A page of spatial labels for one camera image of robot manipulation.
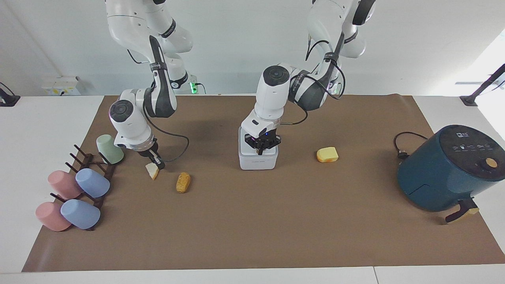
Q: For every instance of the yellow sponge block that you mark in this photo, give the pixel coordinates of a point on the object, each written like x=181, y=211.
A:
x=327, y=154

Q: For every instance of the cream wedge-shaped food piece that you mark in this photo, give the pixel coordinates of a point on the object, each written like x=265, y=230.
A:
x=152, y=171

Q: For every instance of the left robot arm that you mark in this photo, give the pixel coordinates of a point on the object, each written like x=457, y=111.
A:
x=272, y=94

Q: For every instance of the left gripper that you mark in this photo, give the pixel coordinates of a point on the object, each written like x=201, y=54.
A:
x=263, y=137

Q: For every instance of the pink plastic cup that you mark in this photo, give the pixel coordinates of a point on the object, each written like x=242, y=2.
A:
x=63, y=184
x=51, y=217

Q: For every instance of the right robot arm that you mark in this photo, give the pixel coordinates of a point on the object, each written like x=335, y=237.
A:
x=126, y=118

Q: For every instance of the blue plastic cup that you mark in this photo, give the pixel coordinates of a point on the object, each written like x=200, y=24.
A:
x=80, y=214
x=92, y=182

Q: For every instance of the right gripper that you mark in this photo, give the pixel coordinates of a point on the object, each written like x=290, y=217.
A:
x=149, y=148

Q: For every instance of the dark brown cup rack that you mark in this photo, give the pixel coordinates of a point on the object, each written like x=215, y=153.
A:
x=108, y=171

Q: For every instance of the white wall socket box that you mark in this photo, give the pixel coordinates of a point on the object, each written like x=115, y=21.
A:
x=61, y=86

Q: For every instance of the black stand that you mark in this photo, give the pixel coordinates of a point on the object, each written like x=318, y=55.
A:
x=479, y=90
x=8, y=100

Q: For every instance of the yellow corn cob piece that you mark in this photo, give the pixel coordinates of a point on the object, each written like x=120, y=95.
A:
x=183, y=182

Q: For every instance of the white square trash bin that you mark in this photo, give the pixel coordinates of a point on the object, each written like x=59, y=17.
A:
x=258, y=161

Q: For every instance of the green plastic cup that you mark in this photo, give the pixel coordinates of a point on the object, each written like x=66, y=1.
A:
x=109, y=149

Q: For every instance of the dark blue air fryer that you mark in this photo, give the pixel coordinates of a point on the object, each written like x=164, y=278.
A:
x=446, y=169

